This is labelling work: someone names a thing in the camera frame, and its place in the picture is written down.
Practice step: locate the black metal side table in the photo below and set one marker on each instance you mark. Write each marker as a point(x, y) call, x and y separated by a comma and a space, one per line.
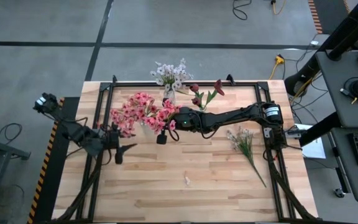
point(5, 149)

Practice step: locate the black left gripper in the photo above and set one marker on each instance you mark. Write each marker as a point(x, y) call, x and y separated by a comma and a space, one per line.
point(110, 143)

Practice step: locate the orange black hazard tape strip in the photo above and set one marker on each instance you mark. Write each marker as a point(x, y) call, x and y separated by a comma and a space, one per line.
point(42, 174)
point(315, 15)

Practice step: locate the black base platform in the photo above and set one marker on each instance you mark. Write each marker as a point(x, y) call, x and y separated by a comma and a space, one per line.
point(50, 186)

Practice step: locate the black caster wheel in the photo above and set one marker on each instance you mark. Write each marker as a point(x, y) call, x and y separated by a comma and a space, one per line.
point(339, 193)

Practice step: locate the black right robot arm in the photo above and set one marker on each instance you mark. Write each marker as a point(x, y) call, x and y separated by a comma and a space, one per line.
point(228, 117)

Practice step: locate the fallen white spotted petal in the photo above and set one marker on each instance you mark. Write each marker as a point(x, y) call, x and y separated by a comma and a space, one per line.
point(187, 181)

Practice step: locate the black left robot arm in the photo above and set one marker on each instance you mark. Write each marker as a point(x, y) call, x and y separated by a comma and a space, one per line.
point(82, 137)

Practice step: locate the ribbed glass bottle vase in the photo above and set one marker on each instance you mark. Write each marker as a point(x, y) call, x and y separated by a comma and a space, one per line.
point(169, 96)

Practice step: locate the black tower fan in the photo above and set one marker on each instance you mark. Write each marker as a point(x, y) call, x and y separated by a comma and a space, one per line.
point(353, 28)

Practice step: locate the dark grey desk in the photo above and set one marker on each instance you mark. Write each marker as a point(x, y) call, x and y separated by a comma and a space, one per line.
point(331, 77)

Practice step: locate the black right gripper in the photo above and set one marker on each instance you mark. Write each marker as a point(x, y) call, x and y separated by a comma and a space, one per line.
point(186, 119)

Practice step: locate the white paper sheet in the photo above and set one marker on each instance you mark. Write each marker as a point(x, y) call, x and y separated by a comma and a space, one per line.
point(315, 149)

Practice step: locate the black aluminium table frame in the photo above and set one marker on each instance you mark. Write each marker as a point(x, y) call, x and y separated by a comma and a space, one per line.
point(244, 84)

